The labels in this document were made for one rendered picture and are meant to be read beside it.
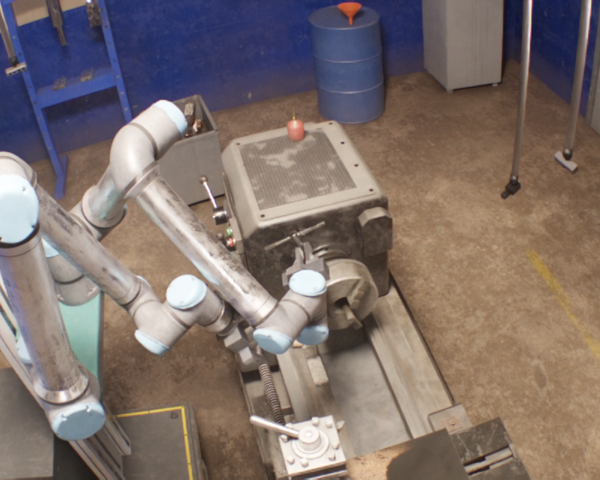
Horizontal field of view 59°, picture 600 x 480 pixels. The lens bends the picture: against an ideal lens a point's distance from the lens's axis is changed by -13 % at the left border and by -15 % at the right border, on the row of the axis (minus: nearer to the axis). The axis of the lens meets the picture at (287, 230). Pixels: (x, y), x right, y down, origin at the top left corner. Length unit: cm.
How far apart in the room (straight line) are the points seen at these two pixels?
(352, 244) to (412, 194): 213
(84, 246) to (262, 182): 95
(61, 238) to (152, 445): 157
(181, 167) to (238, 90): 150
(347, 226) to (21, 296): 124
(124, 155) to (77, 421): 65
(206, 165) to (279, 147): 186
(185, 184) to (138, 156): 280
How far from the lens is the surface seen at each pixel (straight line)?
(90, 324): 197
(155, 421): 282
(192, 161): 413
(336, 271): 199
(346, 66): 477
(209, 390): 325
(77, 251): 140
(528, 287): 369
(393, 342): 227
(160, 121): 149
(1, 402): 251
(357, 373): 232
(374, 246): 213
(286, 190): 212
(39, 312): 127
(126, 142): 144
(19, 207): 111
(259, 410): 265
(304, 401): 211
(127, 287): 151
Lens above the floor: 262
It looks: 41 degrees down
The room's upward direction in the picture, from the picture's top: 8 degrees counter-clockwise
